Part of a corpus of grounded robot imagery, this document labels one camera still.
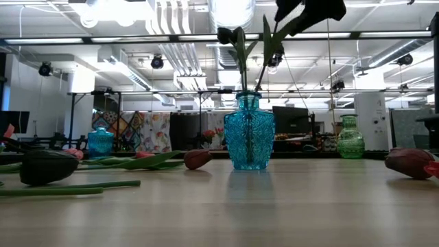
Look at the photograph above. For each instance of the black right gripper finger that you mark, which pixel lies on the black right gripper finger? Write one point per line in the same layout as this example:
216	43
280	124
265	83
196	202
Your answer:
286	8
322	12

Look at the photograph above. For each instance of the maroon artificial tulip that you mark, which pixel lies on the maroon artificial tulip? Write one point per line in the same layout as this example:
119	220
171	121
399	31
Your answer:
197	159
408	163

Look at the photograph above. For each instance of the large blue glass vase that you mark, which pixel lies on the large blue glass vase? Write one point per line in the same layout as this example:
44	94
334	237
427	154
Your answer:
249	137

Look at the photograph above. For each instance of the green glass vase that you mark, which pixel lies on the green glass vase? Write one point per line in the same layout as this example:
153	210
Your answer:
350	144

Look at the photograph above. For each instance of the small blue glass vase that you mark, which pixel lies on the small blue glass vase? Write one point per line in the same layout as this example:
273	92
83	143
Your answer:
100	144

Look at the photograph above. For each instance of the black ceiling spotlight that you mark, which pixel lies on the black ceiling spotlight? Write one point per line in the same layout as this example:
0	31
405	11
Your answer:
45	69
157	62
279	58
338	85
405	59

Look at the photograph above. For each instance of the dark monitor screen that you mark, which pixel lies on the dark monitor screen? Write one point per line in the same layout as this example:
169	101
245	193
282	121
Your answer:
15	121
289	120

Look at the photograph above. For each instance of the white pillar with switches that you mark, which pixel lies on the white pillar with switches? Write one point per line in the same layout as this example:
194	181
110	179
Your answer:
372	116

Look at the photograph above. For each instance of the grey partition panel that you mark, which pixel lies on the grey partition panel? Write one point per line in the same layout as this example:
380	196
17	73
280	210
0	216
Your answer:
404	127

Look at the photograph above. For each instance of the background red flower bouquet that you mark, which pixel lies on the background red flower bouquet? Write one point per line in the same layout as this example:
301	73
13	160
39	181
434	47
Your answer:
209	133

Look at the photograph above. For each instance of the black panel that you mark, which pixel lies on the black panel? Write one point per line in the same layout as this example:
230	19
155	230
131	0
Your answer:
185	130

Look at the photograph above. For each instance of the black side stand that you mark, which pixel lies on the black side stand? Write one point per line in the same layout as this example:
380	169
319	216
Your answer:
433	130

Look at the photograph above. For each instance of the white floral cloth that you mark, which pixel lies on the white floral cloth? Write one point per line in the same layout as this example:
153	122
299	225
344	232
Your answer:
154	132

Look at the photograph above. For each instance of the colourful patterned quilt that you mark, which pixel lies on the colourful patterned quilt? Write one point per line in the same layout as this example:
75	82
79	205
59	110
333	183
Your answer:
127	125

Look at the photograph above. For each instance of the black background machinery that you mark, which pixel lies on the black background machinery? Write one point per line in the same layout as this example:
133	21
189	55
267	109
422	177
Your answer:
51	142

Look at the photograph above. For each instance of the black overhead frame bar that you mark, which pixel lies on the black overhead frame bar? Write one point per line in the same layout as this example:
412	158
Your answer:
355	34

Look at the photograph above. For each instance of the silver ceiling duct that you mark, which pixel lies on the silver ceiling duct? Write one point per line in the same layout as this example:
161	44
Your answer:
236	13
411	46

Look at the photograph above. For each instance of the black frame post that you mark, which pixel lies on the black frame post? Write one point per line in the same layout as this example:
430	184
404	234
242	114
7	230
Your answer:
435	68

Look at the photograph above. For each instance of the black table edge rail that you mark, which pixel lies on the black table edge rail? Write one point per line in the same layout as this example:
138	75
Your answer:
298	155

